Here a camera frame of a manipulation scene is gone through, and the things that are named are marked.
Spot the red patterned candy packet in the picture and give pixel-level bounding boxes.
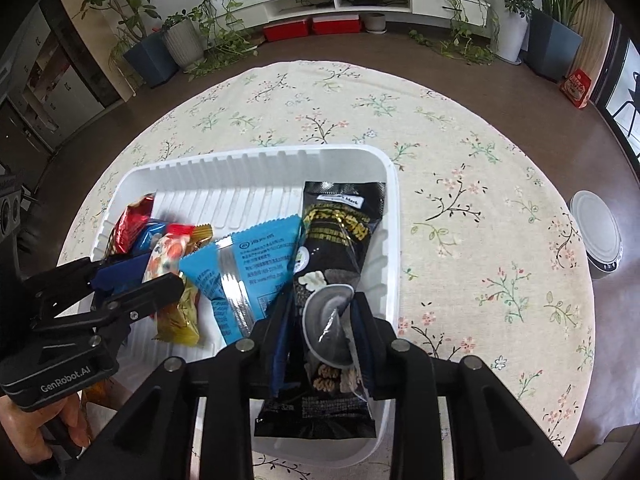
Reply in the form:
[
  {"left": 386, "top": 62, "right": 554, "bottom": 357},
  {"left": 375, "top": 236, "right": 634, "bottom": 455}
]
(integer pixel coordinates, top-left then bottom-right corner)
[{"left": 107, "top": 195, "right": 157, "bottom": 261}]

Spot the light blue snack packet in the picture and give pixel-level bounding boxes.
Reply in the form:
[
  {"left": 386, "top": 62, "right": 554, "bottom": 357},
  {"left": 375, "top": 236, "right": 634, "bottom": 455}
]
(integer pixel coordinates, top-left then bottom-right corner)
[{"left": 179, "top": 215, "right": 303, "bottom": 346}]

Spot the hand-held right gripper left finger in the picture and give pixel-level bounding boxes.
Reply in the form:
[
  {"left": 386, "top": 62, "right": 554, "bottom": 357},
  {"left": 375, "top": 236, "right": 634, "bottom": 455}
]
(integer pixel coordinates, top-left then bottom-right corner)
[{"left": 82, "top": 290, "right": 303, "bottom": 480}]

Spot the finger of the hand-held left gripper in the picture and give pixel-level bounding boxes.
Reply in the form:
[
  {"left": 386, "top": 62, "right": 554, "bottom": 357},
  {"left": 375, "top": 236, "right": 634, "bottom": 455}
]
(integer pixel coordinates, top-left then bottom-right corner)
[
  {"left": 30, "top": 273, "right": 185, "bottom": 356},
  {"left": 20, "top": 252, "right": 151, "bottom": 313}
]

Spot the gold snack packet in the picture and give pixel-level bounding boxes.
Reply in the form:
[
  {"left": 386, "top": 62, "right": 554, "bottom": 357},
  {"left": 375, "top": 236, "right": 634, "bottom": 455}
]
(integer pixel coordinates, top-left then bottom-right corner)
[{"left": 152, "top": 275, "right": 203, "bottom": 348}]

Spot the trailing pothos plant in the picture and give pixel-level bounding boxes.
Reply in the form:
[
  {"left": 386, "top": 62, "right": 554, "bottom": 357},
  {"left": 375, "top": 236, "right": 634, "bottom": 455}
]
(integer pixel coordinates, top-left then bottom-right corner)
[{"left": 185, "top": 0, "right": 261, "bottom": 78}]

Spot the dark balcony chair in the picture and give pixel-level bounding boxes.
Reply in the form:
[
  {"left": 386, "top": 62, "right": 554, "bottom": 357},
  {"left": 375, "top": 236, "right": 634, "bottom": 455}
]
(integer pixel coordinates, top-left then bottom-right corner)
[{"left": 610, "top": 72, "right": 640, "bottom": 136}]

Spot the black framed glass door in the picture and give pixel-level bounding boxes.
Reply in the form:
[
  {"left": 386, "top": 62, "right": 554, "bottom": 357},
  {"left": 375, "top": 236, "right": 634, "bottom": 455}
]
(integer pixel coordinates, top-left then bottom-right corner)
[{"left": 590, "top": 15, "right": 640, "bottom": 171}]

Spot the white orange printed snack packet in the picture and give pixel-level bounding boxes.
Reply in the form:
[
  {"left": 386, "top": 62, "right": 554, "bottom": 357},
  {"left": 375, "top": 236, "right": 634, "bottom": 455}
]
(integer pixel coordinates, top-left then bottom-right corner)
[{"left": 142, "top": 223, "right": 213, "bottom": 283}]

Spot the black snack packet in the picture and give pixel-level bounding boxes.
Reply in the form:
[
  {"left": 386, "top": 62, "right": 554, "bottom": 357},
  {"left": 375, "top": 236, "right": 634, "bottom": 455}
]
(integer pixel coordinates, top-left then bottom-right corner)
[{"left": 254, "top": 180, "right": 388, "bottom": 441}]

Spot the small blue snack packet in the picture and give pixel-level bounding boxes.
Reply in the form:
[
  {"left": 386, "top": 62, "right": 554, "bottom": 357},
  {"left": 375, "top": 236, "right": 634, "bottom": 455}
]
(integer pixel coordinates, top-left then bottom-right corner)
[{"left": 127, "top": 220, "right": 168, "bottom": 256}]

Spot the large-leaf plant in blue-grey pot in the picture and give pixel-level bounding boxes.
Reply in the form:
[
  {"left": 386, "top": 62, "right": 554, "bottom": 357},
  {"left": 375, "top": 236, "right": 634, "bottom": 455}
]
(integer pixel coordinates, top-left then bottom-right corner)
[{"left": 515, "top": 0, "right": 586, "bottom": 82}]

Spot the plant in white ribbed pot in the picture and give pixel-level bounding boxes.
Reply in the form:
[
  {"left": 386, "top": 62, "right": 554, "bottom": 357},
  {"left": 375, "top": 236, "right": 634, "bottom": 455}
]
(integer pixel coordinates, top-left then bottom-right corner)
[{"left": 162, "top": 12, "right": 206, "bottom": 71}]

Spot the red bag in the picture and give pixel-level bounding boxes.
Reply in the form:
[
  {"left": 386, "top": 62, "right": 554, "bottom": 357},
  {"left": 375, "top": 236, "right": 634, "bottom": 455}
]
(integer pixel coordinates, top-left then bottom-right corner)
[{"left": 560, "top": 69, "right": 592, "bottom": 110}]

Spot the black speaker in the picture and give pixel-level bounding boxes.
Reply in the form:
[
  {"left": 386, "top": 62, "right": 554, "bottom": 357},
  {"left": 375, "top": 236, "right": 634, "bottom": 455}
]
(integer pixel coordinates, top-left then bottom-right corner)
[{"left": 0, "top": 170, "right": 26, "bottom": 238}]

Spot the red storage box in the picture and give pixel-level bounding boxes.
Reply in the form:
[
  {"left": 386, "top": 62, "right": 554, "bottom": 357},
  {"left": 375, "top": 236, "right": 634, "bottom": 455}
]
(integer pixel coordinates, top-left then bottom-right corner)
[
  {"left": 262, "top": 21, "right": 310, "bottom": 42},
  {"left": 312, "top": 14, "right": 362, "bottom": 35}
]

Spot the trailing plant on console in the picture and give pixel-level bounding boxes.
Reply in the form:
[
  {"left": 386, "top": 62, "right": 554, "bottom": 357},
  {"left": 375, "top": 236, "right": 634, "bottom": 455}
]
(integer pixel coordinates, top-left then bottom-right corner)
[{"left": 410, "top": 0, "right": 498, "bottom": 66}]

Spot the person's left hand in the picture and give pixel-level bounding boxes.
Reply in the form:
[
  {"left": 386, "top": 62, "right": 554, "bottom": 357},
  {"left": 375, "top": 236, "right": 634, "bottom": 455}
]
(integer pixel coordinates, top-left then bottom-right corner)
[{"left": 0, "top": 392, "right": 93, "bottom": 468}]

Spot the plant in tall white pot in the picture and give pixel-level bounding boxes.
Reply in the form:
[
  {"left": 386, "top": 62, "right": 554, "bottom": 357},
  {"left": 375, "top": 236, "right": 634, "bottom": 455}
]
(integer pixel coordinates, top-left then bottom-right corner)
[{"left": 480, "top": 0, "right": 536, "bottom": 65}]

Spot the white round robot vacuum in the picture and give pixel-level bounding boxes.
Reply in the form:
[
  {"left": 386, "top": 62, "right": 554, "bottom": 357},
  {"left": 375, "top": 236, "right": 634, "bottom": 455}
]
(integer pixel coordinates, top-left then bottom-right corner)
[{"left": 570, "top": 190, "right": 623, "bottom": 281}]

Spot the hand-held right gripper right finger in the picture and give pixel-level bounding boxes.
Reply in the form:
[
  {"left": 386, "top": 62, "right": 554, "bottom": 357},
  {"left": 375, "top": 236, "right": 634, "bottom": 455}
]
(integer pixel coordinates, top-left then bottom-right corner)
[{"left": 350, "top": 296, "right": 586, "bottom": 480}]

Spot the tan bamboo screen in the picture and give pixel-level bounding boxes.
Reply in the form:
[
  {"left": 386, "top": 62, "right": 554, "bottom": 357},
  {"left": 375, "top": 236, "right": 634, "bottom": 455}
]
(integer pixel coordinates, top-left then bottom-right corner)
[{"left": 575, "top": 5, "right": 616, "bottom": 106}]

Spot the potted tree in blue-grey pot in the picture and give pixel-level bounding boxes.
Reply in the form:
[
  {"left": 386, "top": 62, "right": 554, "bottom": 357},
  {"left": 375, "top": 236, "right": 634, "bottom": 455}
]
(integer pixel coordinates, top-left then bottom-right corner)
[{"left": 82, "top": 0, "right": 181, "bottom": 88}]

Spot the white plastic tray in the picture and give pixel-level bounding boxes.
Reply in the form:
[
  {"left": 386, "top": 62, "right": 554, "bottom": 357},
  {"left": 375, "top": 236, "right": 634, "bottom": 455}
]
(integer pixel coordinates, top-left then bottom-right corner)
[{"left": 92, "top": 145, "right": 401, "bottom": 466}]

